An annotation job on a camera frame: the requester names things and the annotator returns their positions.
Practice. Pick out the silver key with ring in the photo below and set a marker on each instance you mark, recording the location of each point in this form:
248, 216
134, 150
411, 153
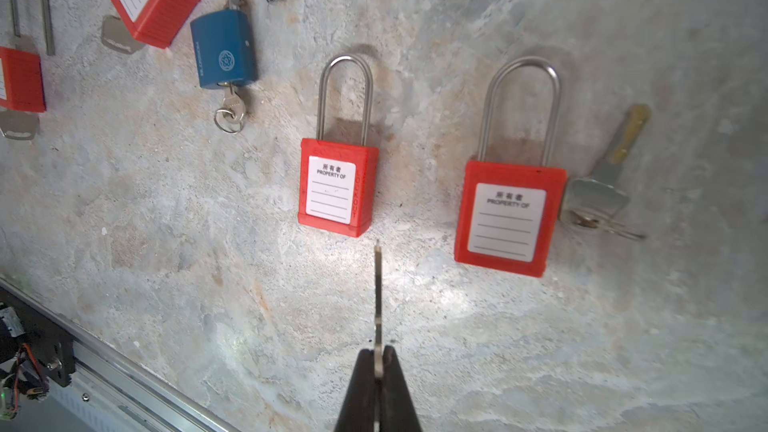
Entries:
591, 203

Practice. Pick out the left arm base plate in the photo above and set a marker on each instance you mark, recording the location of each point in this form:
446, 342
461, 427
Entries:
50, 344

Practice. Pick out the left circuit board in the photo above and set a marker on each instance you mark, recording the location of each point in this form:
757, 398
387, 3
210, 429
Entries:
21, 373

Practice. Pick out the aluminium rail frame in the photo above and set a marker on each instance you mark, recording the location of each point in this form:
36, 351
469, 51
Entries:
137, 392

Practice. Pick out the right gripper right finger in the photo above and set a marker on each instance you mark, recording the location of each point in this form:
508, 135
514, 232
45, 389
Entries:
396, 409

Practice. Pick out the blue padlock centre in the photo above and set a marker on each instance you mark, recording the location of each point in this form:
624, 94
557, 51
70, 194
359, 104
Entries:
225, 58

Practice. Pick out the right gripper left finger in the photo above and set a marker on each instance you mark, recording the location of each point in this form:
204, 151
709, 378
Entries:
358, 410

